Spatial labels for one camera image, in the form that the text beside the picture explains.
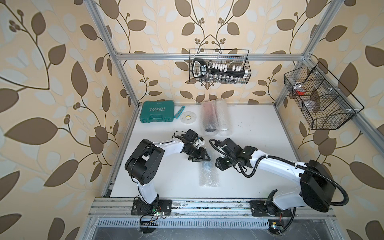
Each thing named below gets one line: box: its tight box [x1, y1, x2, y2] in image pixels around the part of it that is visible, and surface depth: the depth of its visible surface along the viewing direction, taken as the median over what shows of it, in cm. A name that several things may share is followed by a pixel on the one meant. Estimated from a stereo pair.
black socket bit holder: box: [192, 58, 247, 78], surface depth 84 cm
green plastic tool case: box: [139, 100, 175, 123], surface depth 114 cm
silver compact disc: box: [180, 111, 197, 124], surface depth 114 cm
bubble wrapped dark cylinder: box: [202, 100, 219, 134], surface depth 104 cm
